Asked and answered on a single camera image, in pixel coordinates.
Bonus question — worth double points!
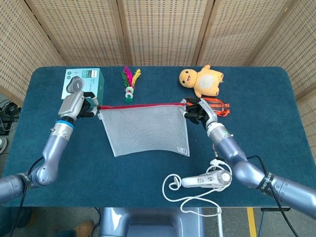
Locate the white handheld device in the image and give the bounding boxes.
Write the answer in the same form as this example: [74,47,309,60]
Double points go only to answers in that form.
[181,169,233,190]

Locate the yellow plush toy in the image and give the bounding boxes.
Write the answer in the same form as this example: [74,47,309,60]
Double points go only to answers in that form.
[179,64,225,98]

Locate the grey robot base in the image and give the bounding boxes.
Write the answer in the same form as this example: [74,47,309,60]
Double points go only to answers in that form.
[98,207,206,237]

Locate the teal speaker product box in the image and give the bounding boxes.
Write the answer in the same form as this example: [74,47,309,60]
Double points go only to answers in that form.
[61,68,104,107]

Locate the woven bamboo folding screen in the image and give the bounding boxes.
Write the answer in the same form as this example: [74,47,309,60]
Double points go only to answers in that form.
[0,0,316,161]

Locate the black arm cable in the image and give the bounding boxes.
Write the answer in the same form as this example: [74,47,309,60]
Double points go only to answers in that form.
[246,155,301,237]
[9,157,44,237]

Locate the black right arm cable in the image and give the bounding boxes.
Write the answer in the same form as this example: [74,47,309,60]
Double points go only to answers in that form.
[246,155,301,237]

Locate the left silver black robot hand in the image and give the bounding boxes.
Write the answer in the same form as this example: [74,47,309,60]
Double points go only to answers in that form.
[57,90,101,120]

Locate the orange lanyard with badge holder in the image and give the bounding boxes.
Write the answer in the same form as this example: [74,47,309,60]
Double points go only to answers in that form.
[184,96,231,117]

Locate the black floor cables bundle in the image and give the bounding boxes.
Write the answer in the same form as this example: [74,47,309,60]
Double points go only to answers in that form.
[0,98,22,135]

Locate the blue table carpet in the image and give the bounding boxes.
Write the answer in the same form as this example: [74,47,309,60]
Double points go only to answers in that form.
[0,66,306,208]

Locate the clear mesh zipper pouch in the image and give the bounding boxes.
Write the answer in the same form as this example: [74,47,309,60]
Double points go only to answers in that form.
[97,102,191,158]

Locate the white power cable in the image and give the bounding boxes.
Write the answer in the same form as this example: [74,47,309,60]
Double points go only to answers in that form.
[162,158,234,237]

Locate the colourful feather shuttlecock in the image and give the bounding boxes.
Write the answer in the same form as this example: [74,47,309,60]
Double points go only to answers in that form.
[120,66,142,103]

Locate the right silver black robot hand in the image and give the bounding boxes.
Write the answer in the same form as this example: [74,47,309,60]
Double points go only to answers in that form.
[181,96,219,125]

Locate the black bar under table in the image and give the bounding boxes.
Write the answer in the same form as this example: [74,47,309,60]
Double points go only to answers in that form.
[261,207,291,212]

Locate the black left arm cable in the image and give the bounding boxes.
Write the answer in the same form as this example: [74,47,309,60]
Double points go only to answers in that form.
[9,157,44,237]

